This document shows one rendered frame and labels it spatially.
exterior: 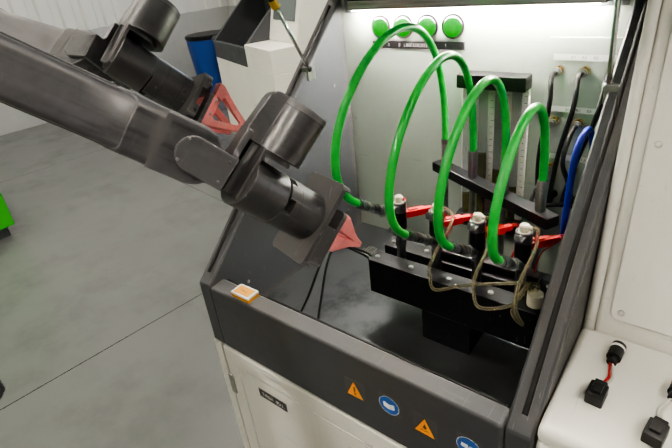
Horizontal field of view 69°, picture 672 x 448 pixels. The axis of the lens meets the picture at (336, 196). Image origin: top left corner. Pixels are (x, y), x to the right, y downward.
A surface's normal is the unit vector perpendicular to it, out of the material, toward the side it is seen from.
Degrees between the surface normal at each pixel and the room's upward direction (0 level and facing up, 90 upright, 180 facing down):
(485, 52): 90
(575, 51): 90
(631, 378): 0
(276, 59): 90
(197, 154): 77
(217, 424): 0
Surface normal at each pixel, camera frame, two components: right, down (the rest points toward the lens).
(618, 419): -0.11, -0.89
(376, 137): -0.61, 0.41
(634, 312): -0.62, 0.18
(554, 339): -0.49, -0.37
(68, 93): 0.33, 0.13
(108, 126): 0.13, 0.15
